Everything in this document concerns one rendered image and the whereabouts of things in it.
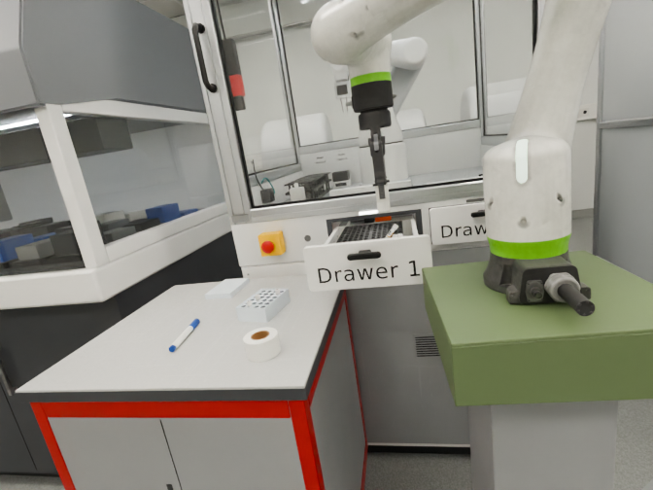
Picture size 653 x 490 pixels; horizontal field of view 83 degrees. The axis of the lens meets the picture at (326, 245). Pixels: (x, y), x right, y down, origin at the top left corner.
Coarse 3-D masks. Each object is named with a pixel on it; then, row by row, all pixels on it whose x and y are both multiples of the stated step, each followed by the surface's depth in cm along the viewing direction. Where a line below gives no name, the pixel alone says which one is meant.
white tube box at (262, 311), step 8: (264, 296) 97; (272, 296) 96; (280, 296) 95; (288, 296) 99; (240, 304) 93; (256, 304) 92; (264, 304) 91; (272, 304) 91; (280, 304) 95; (240, 312) 91; (248, 312) 90; (256, 312) 89; (264, 312) 88; (272, 312) 91; (240, 320) 92; (248, 320) 91; (256, 320) 90; (264, 320) 89
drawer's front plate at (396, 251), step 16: (368, 240) 84; (384, 240) 82; (400, 240) 81; (416, 240) 81; (304, 256) 86; (320, 256) 86; (336, 256) 85; (384, 256) 83; (400, 256) 82; (416, 256) 82; (368, 272) 85; (400, 272) 83; (416, 272) 83; (320, 288) 88; (336, 288) 87; (352, 288) 86
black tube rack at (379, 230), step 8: (376, 224) 113; (384, 224) 111; (392, 224) 109; (400, 224) 108; (344, 232) 108; (352, 232) 106; (360, 232) 105; (368, 232) 103; (376, 232) 102; (384, 232) 100; (400, 232) 98; (344, 240) 99; (352, 240) 97; (360, 240) 97
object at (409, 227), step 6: (384, 222) 117; (402, 222) 115; (408, 222) 115; (414, 222) 110; (336, 228) 117; (342, 228) 119; (408, 228) 116; (414, 228) 102; (330, 234) 110; (336, 234) 114; (408, 234) 116; (414, 234) 96; (330, 240) 104; (336, 240) 113
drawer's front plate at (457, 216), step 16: (432, 208) 109; (448, 208) 107; (464, 208) 106; (480, 208) 105; (432, 224) 109; (448, 224) 108; (464, 224) 107; (480, 224) 107; (432, 240) 110; (448, 240) 109; (464, 240) 109; (480, 240) 108
